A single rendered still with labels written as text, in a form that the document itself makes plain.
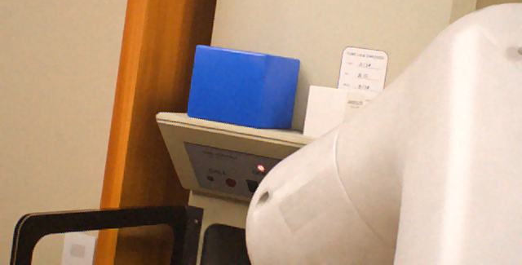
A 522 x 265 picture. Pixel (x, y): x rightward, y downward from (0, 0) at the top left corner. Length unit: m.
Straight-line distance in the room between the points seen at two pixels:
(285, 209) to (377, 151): 0.08
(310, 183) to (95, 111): 1.37
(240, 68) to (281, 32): 0.12
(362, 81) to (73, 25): 0.88
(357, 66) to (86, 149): 0.84
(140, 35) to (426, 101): 0.80
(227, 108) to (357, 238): 0.63
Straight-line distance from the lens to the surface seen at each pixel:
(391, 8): 1.29
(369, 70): 1.29
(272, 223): 0.68
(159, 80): 1.39
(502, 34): 0.58
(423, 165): 0.54
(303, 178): 0.67
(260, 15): 1.36
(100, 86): 2.00
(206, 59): 1.27
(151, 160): 1.40
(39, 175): 2.08
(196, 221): 1.40
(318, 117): 1.23
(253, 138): 1.23
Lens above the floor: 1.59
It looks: 3 degrees down
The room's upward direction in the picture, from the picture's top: 8 degrees clockwise
